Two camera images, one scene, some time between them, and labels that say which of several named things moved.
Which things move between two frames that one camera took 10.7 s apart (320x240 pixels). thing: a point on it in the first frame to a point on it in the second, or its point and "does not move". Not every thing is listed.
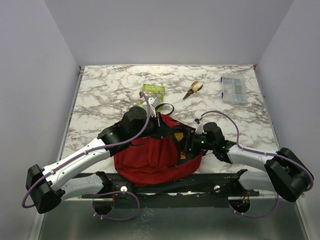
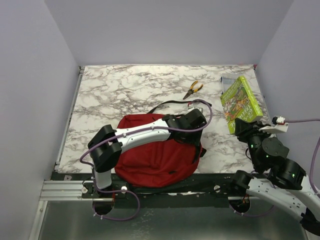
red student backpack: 156,159 does not move
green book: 152,90 to 239,102
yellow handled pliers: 191,91 does not move
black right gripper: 189,146 to 243,128
